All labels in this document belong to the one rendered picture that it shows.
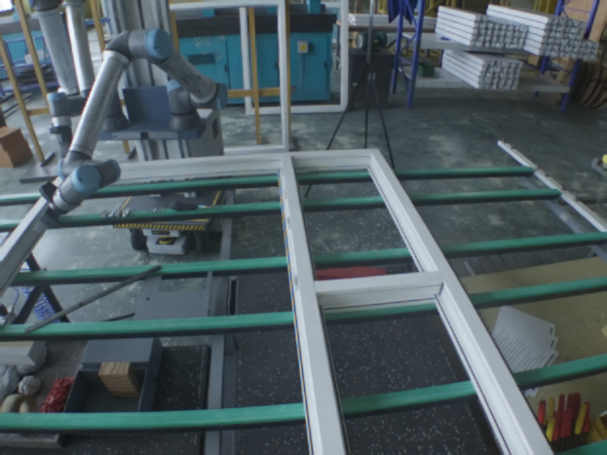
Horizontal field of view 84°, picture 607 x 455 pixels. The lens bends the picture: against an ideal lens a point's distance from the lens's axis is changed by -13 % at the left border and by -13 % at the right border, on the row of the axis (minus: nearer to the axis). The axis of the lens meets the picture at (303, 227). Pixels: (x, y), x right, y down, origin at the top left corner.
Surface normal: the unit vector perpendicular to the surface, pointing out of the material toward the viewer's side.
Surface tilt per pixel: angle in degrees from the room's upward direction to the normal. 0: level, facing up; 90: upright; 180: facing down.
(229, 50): 90
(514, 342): 0
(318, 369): 0
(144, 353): 0
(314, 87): 90
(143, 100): 90
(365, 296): 90
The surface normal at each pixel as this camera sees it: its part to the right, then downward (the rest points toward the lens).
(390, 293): 0.11, 0.59
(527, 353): 0.00, -0.81
